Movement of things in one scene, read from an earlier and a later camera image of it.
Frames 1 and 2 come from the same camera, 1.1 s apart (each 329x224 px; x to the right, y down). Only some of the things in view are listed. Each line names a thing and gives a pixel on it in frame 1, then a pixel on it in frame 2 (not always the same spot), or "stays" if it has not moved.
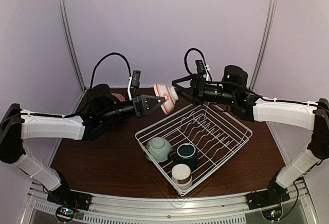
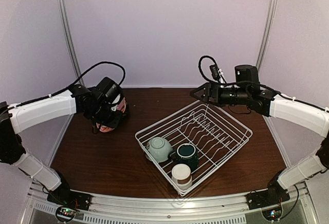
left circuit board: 65,213 stays
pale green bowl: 159,148 stays
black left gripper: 144,109 → 114,122
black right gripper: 198,80 → 206,96
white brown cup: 181,175 stays
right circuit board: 272,215 stays
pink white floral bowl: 169,93 → 105,129
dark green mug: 185,153 stays
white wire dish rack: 191,145 stays
